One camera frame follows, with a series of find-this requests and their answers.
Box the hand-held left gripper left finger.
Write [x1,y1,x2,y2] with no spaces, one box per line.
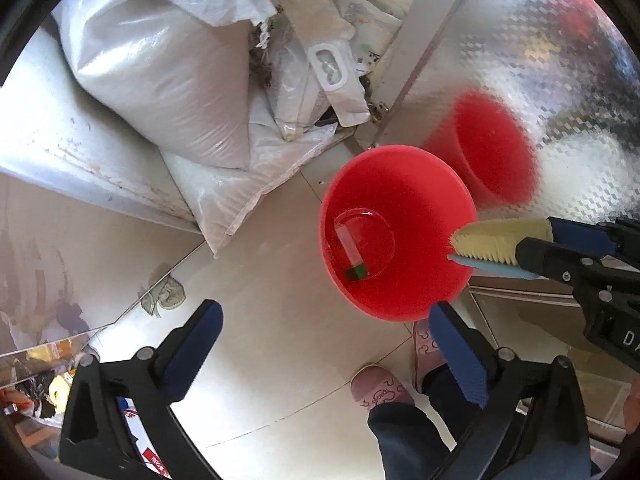
[59,299,224,480]

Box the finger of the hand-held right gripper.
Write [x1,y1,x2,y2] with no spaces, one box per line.
[547,216,640,272]
[515,236,615,307]

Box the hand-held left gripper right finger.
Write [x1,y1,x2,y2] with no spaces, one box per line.
[429,301,592,480]

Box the yellow bristle scrub brush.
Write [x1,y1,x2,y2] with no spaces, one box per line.
[446,219,555,281]

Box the red plastic bucket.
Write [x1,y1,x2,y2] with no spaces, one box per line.
[319,144,478,323]

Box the person's right hand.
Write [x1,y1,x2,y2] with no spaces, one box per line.
[624,375,640,433]

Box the pink slipper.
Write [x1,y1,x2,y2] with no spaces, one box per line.
[350,366,416,413]
[412,321,451,395]

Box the person's right leg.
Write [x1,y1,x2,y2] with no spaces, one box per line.
[421,364,473,442]

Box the person's leg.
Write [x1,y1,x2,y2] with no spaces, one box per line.
[367,402,472,480]
[421,364,473,442]

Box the person's left leg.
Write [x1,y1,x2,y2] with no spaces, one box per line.
[367,402,472,480]

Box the clear plastic cup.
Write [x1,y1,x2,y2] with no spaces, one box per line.
[325,207,396,279]

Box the white green tube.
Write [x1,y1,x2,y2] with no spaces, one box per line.
[336,225,371,281]

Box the flat white woven sack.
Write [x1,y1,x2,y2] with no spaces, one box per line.
[160,95,338,259]

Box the patterned steel cabinet door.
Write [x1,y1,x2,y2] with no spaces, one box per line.
[372,0,640,261]

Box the clear plastic bag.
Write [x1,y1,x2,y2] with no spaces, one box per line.
[267,35,332,142]

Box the white printed plastic bag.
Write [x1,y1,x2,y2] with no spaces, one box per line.
[337,0,404,77]

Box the large white woven sack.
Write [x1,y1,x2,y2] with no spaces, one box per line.
[50,0,278,171]

